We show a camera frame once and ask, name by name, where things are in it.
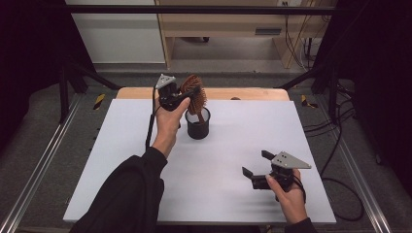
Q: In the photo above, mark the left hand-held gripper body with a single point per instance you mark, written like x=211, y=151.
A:
x=166, y=93

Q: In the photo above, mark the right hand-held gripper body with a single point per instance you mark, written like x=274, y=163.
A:
x=285, y=171

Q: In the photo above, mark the brown wooden paddle hairbrush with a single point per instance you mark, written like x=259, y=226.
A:
x=196, y=93

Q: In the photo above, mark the black mesh cup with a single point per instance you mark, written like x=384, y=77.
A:
x=197, y=129

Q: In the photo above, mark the person's right hand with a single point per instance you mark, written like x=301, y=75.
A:
x=291, y=202

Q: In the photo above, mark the person's left hand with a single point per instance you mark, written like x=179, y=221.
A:
x=168, y=126

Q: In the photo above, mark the white board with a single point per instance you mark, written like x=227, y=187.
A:
x=226, y=181

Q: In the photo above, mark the light wooden table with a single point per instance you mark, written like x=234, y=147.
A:
x=252, y=93

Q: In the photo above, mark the yellow black tape strip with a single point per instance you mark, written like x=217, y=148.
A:
x=306, y=101
x=99, y=101

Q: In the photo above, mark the white cabinet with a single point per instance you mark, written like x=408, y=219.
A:
x=120, y=35

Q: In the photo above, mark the light wooden desk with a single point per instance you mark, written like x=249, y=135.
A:
x=223, y=22

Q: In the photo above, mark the silver metal rail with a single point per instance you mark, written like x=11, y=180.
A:
x=359, y=181
x=39, y=168

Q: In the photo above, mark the black horizontal frame bar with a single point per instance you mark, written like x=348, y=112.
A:
x=194, y=9

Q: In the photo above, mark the black frame brace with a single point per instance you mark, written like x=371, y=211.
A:
x=81, y=77
x=320, y=77

